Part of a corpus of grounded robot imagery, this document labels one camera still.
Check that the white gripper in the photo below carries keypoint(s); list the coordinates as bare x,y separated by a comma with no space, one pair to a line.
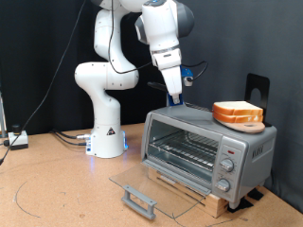
172,78

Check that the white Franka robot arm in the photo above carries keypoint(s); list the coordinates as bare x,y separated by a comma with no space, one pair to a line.
105,126

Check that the silver toaster oven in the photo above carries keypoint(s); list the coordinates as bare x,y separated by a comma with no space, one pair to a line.
202,123

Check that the silver oven knob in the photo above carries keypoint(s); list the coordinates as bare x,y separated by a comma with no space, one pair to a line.
223,184
227,164

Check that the small wooden cutting board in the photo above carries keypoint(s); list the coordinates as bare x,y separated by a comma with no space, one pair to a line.
249,127

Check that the black metal bookend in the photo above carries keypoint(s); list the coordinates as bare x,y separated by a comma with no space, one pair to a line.
256,82

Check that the grey curtain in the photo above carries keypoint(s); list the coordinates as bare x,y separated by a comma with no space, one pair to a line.
236,41

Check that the slatted wooden block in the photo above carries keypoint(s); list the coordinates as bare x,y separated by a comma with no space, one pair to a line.
217,205

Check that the black foam pad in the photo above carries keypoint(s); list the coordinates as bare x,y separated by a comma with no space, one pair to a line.
241,205
255,194

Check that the black curtain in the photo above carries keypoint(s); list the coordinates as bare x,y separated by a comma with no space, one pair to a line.
31,47

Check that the emergency stop button box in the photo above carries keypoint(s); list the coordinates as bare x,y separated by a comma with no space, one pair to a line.
19,140

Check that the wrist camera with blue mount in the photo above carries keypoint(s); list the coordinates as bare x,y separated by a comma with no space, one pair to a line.
187,75

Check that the thin metal stand post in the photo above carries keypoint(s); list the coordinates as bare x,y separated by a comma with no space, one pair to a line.
2,116

